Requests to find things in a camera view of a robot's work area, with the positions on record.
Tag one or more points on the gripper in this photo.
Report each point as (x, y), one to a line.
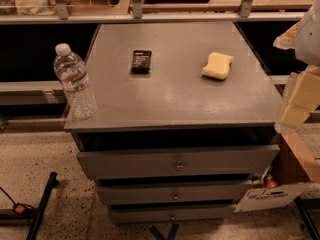
(309, 39)

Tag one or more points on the yellow sponge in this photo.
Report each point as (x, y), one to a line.
(218, 66)

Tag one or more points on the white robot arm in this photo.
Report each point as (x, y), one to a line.
(304, 37)

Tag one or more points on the black rxbar chocolate wrapper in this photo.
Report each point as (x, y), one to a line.
(141, 61)

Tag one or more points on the grey top drawer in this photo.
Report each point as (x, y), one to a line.
(146, 163)

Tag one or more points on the grey drawer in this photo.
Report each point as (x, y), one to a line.
(171, 213)
(146, 163)
(172, 192)

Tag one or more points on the orange bottle in box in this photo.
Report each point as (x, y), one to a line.
(269, 182)

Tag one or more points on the cardboard box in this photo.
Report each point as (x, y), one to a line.
(294, 169)

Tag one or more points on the grey drawer cabinet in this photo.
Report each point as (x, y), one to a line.
(174, 105)

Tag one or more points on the grey middle drawer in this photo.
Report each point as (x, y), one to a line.
(172, 192)

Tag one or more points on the grey bottom drawer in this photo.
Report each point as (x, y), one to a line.
(171, 213)

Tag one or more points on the clear plastic water bottle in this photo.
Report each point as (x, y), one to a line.
(71, 72)

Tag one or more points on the black metal stand leg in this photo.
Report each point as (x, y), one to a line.
(37, 219)

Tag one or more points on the metal shelf rail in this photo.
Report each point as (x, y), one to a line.
(103, 11)

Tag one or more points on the orange cable tag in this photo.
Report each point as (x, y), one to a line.
(19, 208)

